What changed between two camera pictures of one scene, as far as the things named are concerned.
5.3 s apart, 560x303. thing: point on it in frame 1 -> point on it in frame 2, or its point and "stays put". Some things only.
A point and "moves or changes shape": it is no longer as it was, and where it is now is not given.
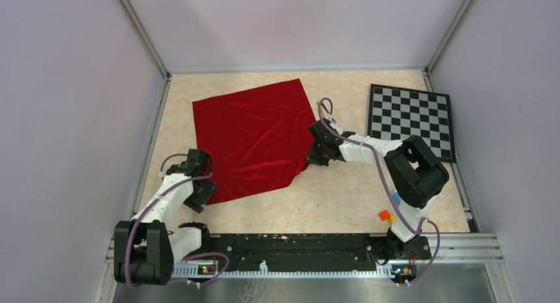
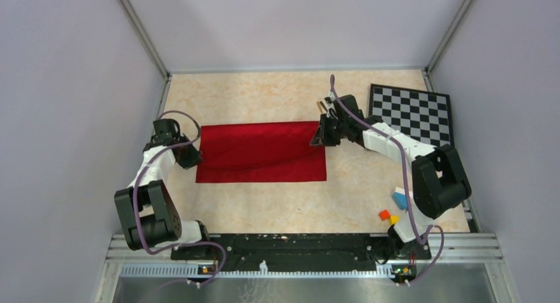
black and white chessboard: [396, 113] stays put
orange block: [384, 214] stays put
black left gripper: [195, 202] -> [192, 160]
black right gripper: [312, 157] -> [321, 138]
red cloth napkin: [259, 138] moves or changes shape
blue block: [397, 199] stays put
